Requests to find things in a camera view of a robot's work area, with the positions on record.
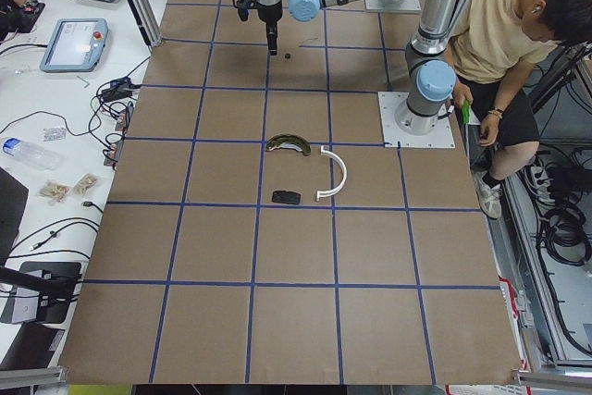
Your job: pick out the person in beige shirt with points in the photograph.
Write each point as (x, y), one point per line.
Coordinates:
(494, 49)

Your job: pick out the bag of small parts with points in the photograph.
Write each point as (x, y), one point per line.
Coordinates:
(54, 191)

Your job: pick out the green handled tool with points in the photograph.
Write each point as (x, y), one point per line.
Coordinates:
(466, 112)

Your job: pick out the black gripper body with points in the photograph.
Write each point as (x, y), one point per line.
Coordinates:
(269, 14)

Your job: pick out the plastic water bottle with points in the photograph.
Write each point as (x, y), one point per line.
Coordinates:
(30, 154)

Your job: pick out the green brake shoe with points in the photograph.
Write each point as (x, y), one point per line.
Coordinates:
(290, 142)

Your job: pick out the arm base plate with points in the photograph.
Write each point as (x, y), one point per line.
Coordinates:
(401, 128)
(412, 7)

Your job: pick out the black brake pad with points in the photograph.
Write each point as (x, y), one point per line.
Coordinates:
(286, 197)

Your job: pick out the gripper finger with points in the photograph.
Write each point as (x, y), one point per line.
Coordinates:
(271, 32)

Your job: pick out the near teach pendant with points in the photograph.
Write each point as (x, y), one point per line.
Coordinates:
(76, 45)

